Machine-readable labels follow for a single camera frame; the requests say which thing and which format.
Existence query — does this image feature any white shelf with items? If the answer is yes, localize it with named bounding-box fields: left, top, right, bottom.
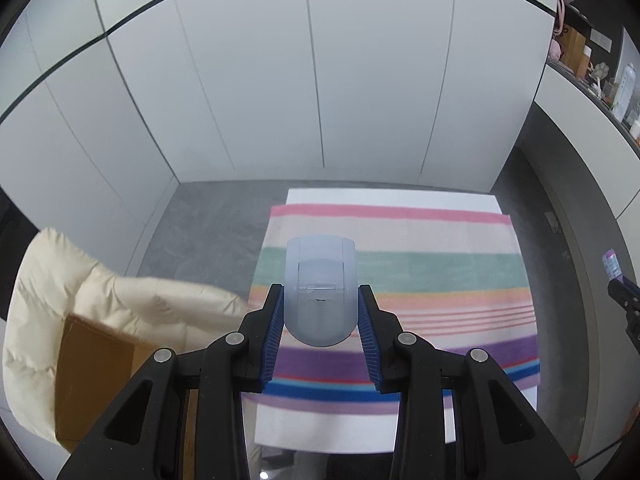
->
left=535, top=0, right=639, bottom=218

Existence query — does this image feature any cream padded chair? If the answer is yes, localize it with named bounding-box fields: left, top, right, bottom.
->
left=2, top=229, right=248, bottom=448

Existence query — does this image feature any translucent grey plastic case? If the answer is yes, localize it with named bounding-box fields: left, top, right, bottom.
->
left=284, top=234, right=358, bottom=348

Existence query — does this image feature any pink blue labelled tube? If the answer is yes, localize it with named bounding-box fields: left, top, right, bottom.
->
left=602, top=249, right=624, bottom=283

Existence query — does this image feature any striped colourful blanket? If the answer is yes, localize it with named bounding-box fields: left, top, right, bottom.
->
left=250, top=204, right=540, bottom=415

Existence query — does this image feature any brown cardboard box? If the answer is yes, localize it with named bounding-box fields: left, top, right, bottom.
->
left=54, top=315, right=198, bottom=479

